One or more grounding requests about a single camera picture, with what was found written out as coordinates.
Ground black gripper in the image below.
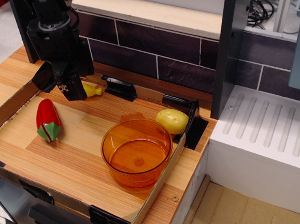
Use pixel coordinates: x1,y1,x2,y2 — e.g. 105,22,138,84
26,18,94,101

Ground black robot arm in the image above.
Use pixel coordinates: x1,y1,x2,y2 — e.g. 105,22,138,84
25,0,94,101

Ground orange transparent plastic pot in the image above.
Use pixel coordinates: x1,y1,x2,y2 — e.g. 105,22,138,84
101,113,173,188

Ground red toy chili pepper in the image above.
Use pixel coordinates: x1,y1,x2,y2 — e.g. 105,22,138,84
36,99,62,142

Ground yellow toy potato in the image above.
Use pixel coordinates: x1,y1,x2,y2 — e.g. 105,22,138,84
155,108,189,135

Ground brass screw in table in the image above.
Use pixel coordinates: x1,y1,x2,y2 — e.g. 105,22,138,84
172,196,179,202

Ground dark grey vertical panel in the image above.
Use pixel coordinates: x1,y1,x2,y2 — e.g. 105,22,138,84
210,0,251,119

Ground white toy sink drainboard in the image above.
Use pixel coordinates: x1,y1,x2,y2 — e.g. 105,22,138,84
207,86,300,214

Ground tangled black cables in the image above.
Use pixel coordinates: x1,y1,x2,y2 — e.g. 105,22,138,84
245,0,285,28

